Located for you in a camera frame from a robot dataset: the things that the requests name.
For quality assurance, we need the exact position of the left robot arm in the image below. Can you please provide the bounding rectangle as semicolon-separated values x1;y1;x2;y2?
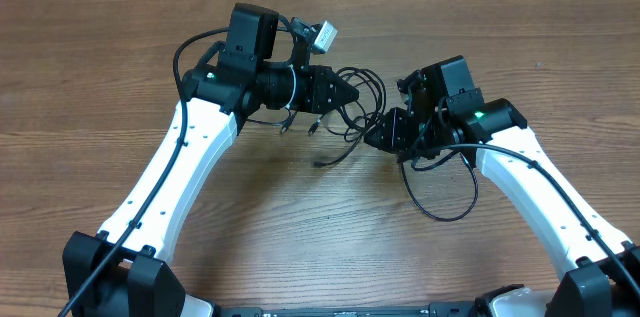
62;3;359;317

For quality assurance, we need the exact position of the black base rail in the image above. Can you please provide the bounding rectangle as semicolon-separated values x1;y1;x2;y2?
214;300;569;317

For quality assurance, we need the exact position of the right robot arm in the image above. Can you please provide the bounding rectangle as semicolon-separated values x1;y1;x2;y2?
364;56;639;316

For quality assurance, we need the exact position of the black usb cable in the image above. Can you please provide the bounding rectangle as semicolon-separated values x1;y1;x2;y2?
278;66;480;223

